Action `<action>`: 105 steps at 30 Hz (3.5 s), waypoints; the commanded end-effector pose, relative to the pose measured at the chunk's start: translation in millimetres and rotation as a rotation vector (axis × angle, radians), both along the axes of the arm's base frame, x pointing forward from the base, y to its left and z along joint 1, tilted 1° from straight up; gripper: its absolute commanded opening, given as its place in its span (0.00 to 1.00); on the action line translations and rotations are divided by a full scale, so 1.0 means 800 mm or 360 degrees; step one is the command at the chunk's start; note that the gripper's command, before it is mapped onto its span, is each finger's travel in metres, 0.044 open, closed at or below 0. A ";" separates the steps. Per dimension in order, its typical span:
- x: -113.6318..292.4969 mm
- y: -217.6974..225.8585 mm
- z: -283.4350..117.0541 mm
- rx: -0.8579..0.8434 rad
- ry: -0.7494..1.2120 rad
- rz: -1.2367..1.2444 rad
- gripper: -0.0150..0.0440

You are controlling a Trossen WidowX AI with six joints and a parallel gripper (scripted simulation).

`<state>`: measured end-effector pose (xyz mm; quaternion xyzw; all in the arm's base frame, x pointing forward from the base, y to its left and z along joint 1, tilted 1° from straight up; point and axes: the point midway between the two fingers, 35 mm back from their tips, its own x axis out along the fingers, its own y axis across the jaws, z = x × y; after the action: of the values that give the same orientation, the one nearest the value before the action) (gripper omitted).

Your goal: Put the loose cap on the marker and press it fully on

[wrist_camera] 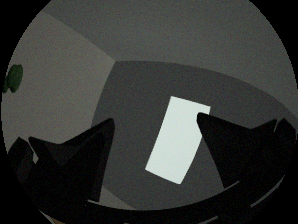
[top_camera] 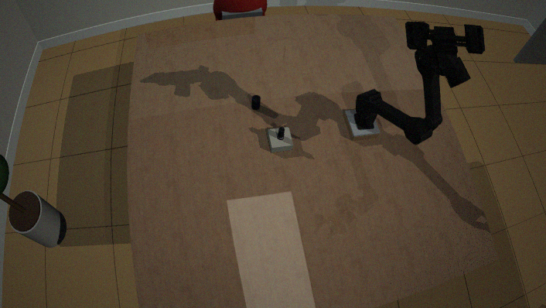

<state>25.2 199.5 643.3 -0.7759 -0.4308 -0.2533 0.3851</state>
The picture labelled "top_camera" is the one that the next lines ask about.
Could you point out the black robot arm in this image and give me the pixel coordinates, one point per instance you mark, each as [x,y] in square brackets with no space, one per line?
[431,64]

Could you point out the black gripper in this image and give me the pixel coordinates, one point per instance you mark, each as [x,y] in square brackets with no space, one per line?
[444,38]

